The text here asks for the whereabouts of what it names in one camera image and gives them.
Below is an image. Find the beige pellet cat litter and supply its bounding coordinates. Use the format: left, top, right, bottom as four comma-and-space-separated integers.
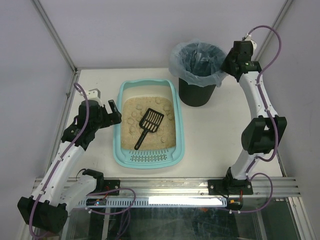
121, 96, 176, 151

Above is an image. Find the aluminium mounting rail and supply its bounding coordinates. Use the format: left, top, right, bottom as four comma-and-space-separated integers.
105, 176, 301, 198

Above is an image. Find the white slotted cable duct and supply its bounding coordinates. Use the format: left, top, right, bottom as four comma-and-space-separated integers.
77, 196, 227, 208

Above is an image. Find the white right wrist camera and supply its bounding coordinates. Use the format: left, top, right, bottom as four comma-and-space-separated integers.
241, 32, 257, 51

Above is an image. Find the teal plastic litter box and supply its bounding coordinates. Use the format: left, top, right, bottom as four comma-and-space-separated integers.
113, 79, 185, 169

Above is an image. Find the aluminium frame post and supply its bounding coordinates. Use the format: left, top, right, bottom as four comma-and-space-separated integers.
254, 0, 295, 69
31, 0, 78, 73

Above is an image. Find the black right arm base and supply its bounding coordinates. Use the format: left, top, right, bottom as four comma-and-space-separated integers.
207, 179, 254, 197

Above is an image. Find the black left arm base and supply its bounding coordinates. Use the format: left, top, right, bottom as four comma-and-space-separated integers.
94, 179, 121, 193

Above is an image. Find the translucent blue bin liner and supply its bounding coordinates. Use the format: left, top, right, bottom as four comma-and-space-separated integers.
168, 39, 228, 88

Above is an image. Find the right aluminium frame post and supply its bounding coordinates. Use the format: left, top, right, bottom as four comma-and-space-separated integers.
254, 0, 295, 69

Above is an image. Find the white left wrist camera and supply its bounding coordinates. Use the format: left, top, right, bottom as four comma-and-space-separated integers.
79, 88, 102, 105

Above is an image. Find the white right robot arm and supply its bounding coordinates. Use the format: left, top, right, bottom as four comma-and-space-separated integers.
221, 40, 288, 180

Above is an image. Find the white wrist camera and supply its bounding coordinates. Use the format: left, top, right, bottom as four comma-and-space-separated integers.
241, 32, 257, 51
79, 88, 102, 105

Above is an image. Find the black slotted litter scoop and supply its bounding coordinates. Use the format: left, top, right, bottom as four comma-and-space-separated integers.
134, 108, 164, 150

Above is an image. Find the black trash bin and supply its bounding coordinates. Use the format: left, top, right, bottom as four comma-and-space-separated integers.
177, 42, 217, 108

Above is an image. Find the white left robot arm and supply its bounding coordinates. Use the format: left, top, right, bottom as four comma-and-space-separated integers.
17, 99, 122, 234

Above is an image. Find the left aluminium frame post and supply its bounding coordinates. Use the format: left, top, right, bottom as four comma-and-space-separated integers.
31, 0, 78, 73

